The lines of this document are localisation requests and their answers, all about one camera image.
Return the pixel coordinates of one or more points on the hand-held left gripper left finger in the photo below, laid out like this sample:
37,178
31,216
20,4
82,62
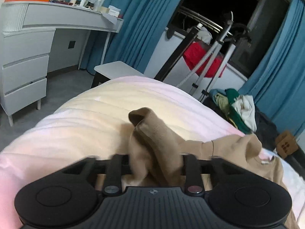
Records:
116,167

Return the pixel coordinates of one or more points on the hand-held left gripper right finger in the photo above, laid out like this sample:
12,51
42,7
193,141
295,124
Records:
190,169

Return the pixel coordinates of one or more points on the tan sweatshirt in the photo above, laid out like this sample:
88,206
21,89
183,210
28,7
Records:
152,136

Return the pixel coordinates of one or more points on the pastel tie-dye blanket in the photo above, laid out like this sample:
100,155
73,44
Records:
83,124

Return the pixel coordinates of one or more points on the black sofa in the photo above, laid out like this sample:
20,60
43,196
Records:
206,103

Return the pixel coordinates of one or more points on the yellow-green garment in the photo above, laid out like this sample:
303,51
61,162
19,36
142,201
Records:
220,102

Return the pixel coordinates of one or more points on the blue garment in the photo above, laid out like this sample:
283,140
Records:
215,92

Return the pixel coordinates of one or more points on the green garment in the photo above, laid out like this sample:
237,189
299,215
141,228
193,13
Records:
231,95

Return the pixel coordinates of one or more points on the white stool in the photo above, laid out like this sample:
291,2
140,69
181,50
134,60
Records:
116,69

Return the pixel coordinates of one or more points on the brown paper bag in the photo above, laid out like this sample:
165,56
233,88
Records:
286,144

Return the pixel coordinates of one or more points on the red garment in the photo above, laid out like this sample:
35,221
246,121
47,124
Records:
193,54

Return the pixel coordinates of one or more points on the garment steamer stand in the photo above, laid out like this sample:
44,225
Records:
214,48

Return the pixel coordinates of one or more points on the white hanging garment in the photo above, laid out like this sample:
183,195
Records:
205,34

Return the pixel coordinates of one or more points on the white vanity desk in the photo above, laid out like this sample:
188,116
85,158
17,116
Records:
23,52

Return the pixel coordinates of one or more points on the metal balcony railing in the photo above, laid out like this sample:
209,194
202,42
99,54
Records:
202,19

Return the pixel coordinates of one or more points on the white tissue box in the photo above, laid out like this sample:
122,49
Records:
114,11

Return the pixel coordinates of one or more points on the cream box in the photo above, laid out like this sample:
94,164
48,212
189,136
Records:
104,10

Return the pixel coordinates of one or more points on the tall white bottle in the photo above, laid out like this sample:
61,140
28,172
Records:
98,4

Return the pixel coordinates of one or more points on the white pump bottle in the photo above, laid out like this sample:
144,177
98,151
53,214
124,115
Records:
83,2

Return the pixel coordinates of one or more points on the black wall socket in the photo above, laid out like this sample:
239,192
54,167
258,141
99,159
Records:
72,44

